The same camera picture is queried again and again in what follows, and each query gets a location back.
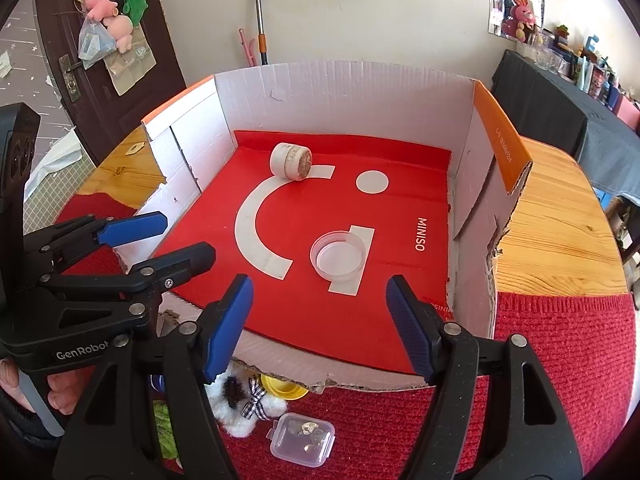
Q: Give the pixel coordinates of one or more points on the green fuzzy plush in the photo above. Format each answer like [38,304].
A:
[166,439]

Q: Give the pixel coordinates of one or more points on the dark brown door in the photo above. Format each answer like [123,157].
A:
[108,100]

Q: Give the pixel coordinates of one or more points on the dark covered side table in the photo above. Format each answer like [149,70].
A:
[544,107]

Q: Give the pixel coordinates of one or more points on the person's left hand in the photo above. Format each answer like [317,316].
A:
[65,388]

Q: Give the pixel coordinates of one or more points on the orange grey mop handle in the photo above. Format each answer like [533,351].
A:
[261,36]

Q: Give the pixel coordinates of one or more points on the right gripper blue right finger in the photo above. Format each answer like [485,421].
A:
[418,325]

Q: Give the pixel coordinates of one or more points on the pink rabbit plush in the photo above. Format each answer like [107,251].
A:
[521,22]

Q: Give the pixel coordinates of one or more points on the pink plush toys hanging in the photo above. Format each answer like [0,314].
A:
[119,26]

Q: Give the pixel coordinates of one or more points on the clear square small box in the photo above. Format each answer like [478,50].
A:
[301,440]

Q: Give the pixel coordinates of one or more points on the yellow bottle cap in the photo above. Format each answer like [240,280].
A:
[282,389]

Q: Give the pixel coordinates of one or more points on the clear round container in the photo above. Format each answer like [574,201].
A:
[338,256]

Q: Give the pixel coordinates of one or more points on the pink plastic hanger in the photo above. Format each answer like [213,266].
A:
[248,48]

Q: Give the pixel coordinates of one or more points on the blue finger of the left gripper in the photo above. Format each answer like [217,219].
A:
[125,231]
[172,269]

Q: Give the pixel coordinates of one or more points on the orange white cardboard box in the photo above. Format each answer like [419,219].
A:
[423,166]

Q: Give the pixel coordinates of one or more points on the white fluffy plush toy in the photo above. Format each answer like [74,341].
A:
[239,401]

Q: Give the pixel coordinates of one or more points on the small wooden tag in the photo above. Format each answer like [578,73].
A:
[135,148]

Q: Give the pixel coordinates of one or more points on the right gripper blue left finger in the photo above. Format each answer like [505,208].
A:
[222,325]

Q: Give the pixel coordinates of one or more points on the green plush on door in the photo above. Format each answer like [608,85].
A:
[135,9]

